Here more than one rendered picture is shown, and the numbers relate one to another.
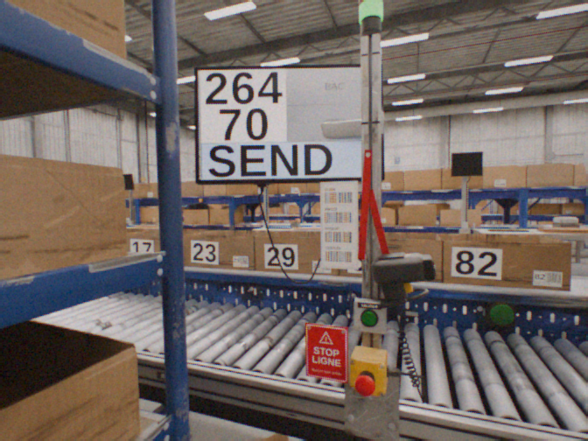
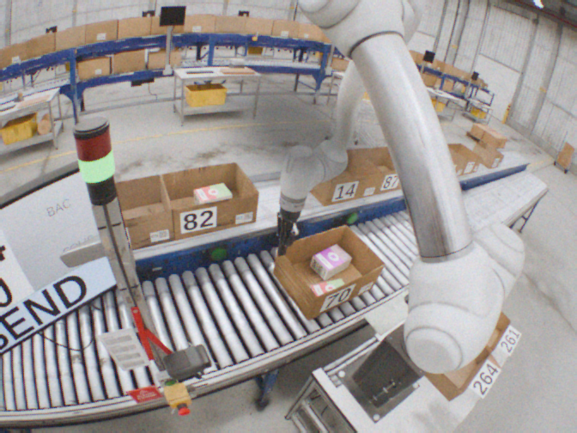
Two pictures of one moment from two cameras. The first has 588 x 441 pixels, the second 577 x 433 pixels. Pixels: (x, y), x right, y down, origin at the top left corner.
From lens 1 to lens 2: 70 cm
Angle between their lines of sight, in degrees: 63
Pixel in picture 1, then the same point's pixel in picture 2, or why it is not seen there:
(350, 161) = (102, 275)
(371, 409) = not seen: hidden behind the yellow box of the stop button
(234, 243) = not seen: outside the picture
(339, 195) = (119, 338)
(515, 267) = (225, 216)
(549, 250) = (246, 200)
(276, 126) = (17, 283)
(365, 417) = not seen: hidden behind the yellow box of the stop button
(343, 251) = (136, 361)
